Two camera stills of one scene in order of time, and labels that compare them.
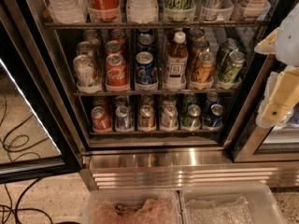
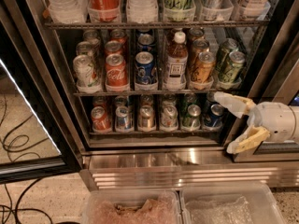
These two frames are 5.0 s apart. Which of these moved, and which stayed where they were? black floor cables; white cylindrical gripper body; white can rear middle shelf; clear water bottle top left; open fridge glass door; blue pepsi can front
Moved: white cylindrical gripper body
Stayed: open fridge glass door; blue pepsi can front; black floor cables; white can rear middle shelf; clear water bottle top left
